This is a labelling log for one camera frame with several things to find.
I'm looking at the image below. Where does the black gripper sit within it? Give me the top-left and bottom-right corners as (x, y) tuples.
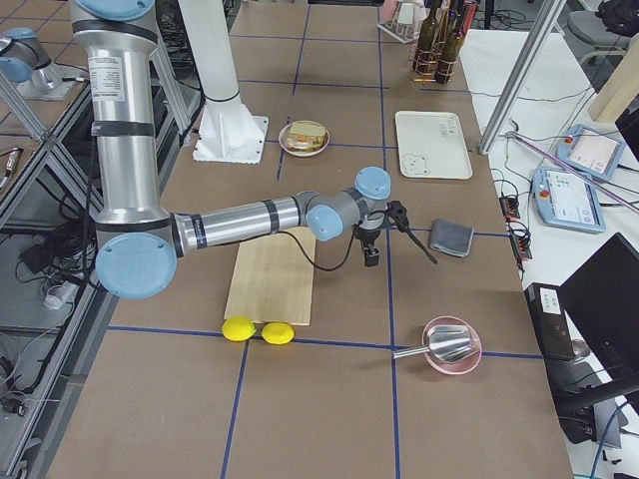
(354, 226), (380, 267)

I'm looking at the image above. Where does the white round plate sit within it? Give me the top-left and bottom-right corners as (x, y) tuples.
(279, 120), (329, 158)

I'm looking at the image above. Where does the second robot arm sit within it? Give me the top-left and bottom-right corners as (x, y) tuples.
(1, 27), (86, 101)

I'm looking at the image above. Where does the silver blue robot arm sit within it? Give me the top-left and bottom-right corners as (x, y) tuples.
(70, 1), (391, 299)

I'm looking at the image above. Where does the cream bear tray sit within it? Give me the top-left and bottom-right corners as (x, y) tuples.
(394, 111), (473, 181)

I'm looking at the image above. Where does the grey folded cloth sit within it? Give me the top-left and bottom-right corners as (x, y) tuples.
(429, 219), (474, 257)

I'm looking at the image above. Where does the wooden cutting board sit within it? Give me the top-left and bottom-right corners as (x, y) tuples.
(224, 228), (316, 326)

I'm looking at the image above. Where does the metal scoop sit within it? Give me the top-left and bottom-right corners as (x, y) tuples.
(392, 324), (478, 363)

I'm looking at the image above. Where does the yellow lemon right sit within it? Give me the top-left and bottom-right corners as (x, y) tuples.
(262, 322), (295, 345)

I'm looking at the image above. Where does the yellow lemon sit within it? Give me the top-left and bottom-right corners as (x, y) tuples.
(262, 322), (295, 345)
(221, 316), (257, 342)

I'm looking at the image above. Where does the pink bowl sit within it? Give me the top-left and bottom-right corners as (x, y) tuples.
(421, 315), (483, 375)

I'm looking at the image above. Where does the yellow lemon left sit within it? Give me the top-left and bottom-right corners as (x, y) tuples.
(221, 316), (257, 342)

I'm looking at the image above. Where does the black computer box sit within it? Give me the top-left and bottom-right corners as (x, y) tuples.
(524, 282), (575, 361)

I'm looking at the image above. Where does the near teach pendant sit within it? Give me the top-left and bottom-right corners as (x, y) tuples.
(532, 167), (606, 234)

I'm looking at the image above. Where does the teach pendant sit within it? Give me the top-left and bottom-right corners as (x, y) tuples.
(556, 124), (626, 181)
(532, 167), (606, 234)

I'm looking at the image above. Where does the dark wine bottle near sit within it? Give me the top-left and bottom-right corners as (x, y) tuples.
(434, 0), (473, 84)

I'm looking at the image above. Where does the dark wine bottle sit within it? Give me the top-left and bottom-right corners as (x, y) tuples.
(434, 0), (473, 84)
(416, 0), (449, 50)

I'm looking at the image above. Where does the dark wine bottle far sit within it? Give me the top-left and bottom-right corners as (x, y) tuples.
(416, 0), (449, 50)

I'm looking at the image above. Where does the black monitor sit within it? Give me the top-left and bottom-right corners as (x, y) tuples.
(558, 233), (638, 372)

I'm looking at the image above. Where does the far teach pendant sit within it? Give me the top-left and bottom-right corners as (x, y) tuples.
(556, 124), (626, 181)

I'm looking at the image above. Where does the white dish rack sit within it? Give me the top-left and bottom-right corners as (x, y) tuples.
(377, 0), (426, 44)

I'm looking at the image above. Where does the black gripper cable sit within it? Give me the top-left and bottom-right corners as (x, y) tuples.
(274, 209), (439, 273)

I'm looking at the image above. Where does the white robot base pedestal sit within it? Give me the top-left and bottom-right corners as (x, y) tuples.
(179, 0), (269, 165)

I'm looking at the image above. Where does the copper wire bottle rack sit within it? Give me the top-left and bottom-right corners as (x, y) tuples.
(412, 42), (458, 84)

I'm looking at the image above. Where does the aluminium frame post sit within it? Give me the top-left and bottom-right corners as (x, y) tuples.
(478, 0), (567, 155)

